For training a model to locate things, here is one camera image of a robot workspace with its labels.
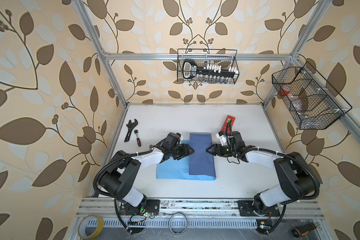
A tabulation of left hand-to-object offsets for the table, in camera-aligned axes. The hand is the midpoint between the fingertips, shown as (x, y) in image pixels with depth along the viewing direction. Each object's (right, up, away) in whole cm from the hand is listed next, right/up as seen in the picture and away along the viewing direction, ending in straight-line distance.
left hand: (193, 151), depth 87 cm
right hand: (+11, -1, +3) cm, 11 cm away
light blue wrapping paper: (+3, -7, -4) cm, 9 cm away
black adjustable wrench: (-45, +14, +21) cm, 51 cm away
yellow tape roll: (-52, -31, -20) cm, 63 cm away
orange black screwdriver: (+48, -31, -20) cm, 61 cm away
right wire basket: (+59, +25, -11) cm, 65 cm away
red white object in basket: (+51, +35, -5) cm, 62 cm away
